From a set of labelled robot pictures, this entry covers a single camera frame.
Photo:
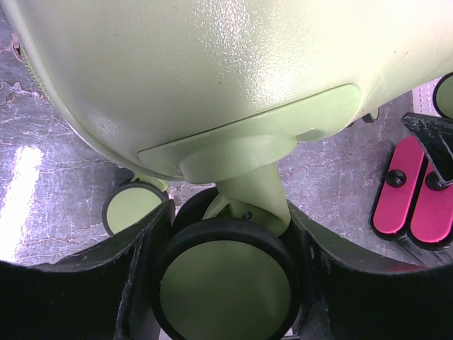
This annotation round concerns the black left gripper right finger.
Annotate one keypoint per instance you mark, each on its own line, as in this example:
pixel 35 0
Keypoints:
pixel 359 294

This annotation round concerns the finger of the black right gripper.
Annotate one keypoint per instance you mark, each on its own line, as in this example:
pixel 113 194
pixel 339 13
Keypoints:
pixel 435 137

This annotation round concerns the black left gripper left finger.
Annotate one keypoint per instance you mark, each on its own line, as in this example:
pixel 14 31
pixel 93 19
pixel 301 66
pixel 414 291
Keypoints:
pixel 101 292

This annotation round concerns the green hard-shell suitcase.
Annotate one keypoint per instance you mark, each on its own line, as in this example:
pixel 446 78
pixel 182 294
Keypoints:
pixel 201 99

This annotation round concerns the white perforated plastic basket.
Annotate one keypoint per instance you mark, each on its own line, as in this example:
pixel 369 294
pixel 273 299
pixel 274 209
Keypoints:
pixel 422 98

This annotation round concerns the black box with pink ends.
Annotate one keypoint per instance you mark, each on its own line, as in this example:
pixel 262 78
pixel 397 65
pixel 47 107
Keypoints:
pixel 413 208

